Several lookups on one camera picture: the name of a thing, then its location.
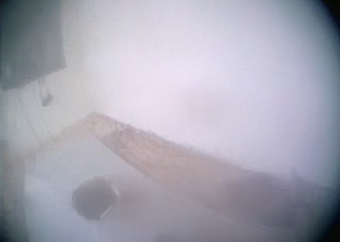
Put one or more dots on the person's right hand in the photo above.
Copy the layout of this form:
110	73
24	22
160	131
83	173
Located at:
84	126

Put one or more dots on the person's right fingers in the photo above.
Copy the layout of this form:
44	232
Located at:
65	135

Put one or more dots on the small black hanging plug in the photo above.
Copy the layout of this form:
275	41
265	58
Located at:
46	98

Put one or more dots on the black round pot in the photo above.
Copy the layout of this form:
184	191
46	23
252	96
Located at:
93	198

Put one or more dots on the dark wall cabinet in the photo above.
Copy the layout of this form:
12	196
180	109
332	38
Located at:
29	32

